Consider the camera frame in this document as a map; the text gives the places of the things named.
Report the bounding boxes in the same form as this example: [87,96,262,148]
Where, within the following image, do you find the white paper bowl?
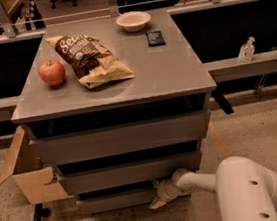
[116,11,151,33]

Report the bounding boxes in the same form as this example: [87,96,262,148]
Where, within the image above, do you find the grey drawer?
[76,182,157,214]
[58,150,202,195]
[30,110,211,165]

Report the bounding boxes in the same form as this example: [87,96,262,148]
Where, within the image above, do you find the red apple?
[38,60,66,87]

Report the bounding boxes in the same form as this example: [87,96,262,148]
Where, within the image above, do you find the grey drawer cabinet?
[0,2,232,221]

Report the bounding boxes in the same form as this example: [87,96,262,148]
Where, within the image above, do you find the grey right ledge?
[203,50,277,83]

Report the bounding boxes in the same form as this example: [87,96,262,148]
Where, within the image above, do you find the open cardboard box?
[0,126,69,205]

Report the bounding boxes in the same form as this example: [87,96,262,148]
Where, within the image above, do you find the grey middle drawer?
[58,150,202,195]

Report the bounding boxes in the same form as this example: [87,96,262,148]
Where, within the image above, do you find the grey bottom drawer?
[76,182,157,214]

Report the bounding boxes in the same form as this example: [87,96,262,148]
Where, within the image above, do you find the dark blue snack packet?
[146,30,165,47]

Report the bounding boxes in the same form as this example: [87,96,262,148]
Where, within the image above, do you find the brown chip bag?
[46,34,134,89]

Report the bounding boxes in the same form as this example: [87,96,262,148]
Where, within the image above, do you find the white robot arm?
[150,156,277,221]

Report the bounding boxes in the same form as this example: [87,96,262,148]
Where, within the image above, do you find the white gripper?
[149,177,188,210]

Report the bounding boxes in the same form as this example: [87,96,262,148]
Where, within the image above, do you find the clear sanitizer pump bottle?
[238,36,255,62]

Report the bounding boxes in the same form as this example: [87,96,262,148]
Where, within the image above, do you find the grey top drawer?
[30,110,211,165]

